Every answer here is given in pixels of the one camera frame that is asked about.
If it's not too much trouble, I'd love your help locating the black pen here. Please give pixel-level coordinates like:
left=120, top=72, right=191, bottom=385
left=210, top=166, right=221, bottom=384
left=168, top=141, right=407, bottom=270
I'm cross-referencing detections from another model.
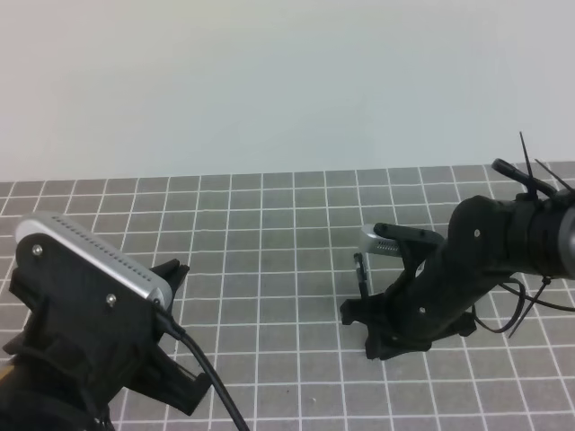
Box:
left=353, top=252, right=369, bottom=300

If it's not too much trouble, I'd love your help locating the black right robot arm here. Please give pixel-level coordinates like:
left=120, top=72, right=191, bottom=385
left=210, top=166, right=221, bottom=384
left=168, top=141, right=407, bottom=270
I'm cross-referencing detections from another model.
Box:
left=341, top=190, right=574, bottom=360

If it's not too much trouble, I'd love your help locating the right camera cable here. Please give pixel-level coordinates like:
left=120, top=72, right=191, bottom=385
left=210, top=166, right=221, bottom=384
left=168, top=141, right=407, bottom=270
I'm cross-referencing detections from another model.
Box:
left=471, top=276, right=575, bottom=335

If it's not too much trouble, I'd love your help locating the left camera cable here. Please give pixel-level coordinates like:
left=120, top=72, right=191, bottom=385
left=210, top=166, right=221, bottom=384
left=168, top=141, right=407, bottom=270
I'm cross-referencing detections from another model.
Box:
left=152, top=301, right=251, bottom=431

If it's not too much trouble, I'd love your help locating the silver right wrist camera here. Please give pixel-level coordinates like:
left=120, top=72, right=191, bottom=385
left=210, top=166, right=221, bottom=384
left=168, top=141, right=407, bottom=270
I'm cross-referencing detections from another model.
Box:
left=358, top=222, right=444, bottom=258

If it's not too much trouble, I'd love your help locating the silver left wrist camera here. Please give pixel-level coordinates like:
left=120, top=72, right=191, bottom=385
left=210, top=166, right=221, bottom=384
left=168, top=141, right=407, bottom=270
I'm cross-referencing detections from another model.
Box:
left=13, top=211, right=177, bottom=342

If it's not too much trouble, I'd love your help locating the camera cable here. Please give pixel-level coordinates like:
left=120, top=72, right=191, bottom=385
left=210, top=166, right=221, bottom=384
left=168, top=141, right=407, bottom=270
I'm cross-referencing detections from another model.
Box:
left=152, top=301, right=251, bottom=431
left=471, top=276, right=575, bottom=335

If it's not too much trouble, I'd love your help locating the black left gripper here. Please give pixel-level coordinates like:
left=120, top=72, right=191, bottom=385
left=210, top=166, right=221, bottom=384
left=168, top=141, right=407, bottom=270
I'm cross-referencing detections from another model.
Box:
left=1, top=259, right=211, bottom=415

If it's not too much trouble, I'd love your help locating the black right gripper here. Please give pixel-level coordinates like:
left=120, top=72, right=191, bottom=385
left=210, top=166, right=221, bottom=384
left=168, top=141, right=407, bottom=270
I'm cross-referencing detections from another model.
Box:
left=340, top=196, right=530, bottom=360

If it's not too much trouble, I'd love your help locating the grey grid tablecloth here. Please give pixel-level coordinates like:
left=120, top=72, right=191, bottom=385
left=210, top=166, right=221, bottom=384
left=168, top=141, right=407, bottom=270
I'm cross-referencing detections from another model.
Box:
left=1, top=165, right=574, bottom=430

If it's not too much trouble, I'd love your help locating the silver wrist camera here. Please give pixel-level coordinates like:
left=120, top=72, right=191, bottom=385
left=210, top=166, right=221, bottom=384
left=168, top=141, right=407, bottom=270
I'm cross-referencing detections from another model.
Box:
left=13, top=211, right=177, bottom=342
left=358, top=222, right=444, bottom=258

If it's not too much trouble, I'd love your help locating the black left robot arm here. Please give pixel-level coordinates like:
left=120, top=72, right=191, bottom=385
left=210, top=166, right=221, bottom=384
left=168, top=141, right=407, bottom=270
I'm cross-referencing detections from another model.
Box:
left=1, top=261, right=211, bottom=430

